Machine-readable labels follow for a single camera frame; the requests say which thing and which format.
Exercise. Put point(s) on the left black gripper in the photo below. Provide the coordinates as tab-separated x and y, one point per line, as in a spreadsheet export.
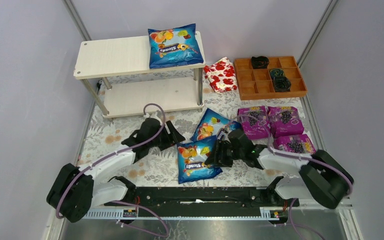
165	135

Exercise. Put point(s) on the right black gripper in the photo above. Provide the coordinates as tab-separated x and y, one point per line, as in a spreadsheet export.
223	152

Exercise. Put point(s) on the blue Slendy candy bag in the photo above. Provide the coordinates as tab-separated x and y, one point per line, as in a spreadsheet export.
213	124
191	159

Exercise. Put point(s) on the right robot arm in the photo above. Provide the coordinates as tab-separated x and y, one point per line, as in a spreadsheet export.
317	175

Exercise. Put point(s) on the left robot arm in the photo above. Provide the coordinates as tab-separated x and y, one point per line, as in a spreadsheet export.
77	189

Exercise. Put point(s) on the purple grape candy bag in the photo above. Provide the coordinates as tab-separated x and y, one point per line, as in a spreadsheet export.
254	121
284	121
300	144

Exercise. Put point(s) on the white two-tier shelf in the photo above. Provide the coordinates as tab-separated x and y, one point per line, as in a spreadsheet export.
116	73

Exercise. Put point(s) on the blue candy bag on shelf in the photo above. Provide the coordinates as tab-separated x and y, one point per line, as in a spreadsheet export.
174	47

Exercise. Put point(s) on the red floral white pouch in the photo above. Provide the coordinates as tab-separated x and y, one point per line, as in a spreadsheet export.
221	76

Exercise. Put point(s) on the wooden compartment tray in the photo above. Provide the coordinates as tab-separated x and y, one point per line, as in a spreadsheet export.
258	84

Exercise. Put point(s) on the black coiled item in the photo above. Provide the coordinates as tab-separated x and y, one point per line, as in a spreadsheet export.
259	62
281	84

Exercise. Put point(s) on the dark green coiled item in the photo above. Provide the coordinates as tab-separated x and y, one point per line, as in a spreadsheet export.
276	72

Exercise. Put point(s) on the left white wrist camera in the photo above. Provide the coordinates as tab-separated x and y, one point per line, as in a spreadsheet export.
154	115

